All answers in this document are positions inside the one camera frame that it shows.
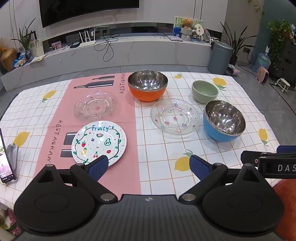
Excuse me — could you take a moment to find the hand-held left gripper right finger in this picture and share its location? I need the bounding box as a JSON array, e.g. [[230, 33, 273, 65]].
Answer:
[[178, 154, 265, 203]]

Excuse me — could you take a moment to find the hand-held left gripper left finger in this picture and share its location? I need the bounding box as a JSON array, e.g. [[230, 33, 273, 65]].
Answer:
[[35, 155, 117, 203]]

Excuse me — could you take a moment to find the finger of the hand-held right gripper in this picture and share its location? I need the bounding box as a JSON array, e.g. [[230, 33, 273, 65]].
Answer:
[[240, 150, 274, 166], [276, 145, 296, 154]]

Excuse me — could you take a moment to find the blue steel bowl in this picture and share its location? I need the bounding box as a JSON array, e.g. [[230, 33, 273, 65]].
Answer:
[[203, 100, 246, 142]]

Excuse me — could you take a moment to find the clear glass plate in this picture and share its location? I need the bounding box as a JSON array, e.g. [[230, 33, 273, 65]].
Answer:
[[73, 91, 117, 121], [150, 98, 201, 136]]

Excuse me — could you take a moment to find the white fruit print plate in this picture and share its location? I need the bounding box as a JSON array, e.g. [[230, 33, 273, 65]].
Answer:
[[71, 121, 127, 168]]

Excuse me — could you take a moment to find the orange round chair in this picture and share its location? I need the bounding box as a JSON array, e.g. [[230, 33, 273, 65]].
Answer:
[[273, 179, 296, 210]]

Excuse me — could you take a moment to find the lemon print checked tablecloth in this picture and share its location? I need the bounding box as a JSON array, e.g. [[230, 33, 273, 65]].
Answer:
[[0, 71, 284, 210]]

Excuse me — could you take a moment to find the small white stool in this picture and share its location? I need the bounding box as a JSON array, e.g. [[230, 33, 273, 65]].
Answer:
[[275, 78, 292, 93]]

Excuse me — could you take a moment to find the pink bottle print placemat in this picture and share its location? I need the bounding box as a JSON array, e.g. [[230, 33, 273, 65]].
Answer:
[[34, 72, 142, 195]]

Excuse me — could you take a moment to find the green ceramic bowl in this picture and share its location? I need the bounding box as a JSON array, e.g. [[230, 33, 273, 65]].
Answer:
[[191, 80, 219, 104]]

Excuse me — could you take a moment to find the pink heater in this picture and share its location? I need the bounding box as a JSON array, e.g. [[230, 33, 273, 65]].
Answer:
[[256, 66, 270, 84]]

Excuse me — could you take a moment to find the orange steel bowl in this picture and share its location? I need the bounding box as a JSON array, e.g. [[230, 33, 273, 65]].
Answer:
[[128, 70, 168, 102]]

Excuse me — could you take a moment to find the pair of slippers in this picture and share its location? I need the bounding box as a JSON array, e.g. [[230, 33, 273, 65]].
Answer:
[[226, 64, 241, 77]]

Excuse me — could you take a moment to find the dark cabinet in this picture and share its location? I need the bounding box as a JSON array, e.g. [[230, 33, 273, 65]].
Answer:
[[268, 39, 296, 80]]

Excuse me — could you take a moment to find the water jug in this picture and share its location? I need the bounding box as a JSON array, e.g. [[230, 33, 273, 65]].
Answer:
[[253, 52, 272, 74]]

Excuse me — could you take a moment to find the smartphone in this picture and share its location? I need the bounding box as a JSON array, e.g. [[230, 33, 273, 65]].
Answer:
[[0, 128, 18, 185]]

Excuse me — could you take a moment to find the grey trash can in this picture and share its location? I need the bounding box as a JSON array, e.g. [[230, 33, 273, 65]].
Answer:
[[207, 40, 234, 75]]

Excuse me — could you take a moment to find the potted leafy plant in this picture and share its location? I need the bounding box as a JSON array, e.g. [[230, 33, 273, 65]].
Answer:
[[220, 22, 252, 66]]

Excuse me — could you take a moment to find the bushy green plant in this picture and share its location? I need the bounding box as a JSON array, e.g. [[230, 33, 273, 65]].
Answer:
[[268, 19, 296, 48]]

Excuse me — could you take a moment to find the marble tv console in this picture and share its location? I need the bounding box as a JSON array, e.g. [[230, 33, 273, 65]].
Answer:
[[0, 23, 213, 92]]

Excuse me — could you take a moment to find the stack of papers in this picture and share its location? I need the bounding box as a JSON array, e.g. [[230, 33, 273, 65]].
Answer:
[[29, 54, 48, 65]]

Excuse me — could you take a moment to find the white router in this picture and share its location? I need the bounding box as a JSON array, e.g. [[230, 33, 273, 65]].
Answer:
[[78, 29, 97, 48]]

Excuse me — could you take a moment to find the blue snack bag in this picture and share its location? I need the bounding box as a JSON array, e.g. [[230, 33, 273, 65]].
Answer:
[[13, 53, 27, 68]]

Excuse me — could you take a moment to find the white wrapped flower pot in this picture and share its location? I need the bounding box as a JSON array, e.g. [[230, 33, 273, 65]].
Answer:
[[181, 27, 193, 42]]

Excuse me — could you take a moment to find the cream tote bag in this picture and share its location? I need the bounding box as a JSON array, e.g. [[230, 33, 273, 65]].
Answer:
[[29, 38, 44, 56]]

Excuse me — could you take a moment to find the round hand fan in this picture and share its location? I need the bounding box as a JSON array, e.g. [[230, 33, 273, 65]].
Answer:
[[193, 23, 205, 39]]

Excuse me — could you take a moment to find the golden vase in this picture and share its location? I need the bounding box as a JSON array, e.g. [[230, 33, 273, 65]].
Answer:
[[0, 47, 18, 71]]

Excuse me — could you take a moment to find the painted picture card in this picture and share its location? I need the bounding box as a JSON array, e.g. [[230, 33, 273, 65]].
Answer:
[[173, 16, 204, 38]]

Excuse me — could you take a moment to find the teddy bear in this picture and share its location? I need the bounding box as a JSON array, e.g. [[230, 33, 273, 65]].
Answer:
[[180, 18, 194, 30]]

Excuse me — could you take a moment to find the plant in glass vase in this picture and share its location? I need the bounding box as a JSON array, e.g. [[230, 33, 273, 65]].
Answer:
[[11, 17, 37, 62]]

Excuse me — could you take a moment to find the black television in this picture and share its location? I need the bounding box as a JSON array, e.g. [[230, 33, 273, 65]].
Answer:
[[38, 0, 140, 28]]

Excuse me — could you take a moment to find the black cable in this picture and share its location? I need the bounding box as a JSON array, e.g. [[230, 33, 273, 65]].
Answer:
[[93, 33, 121, 63]]

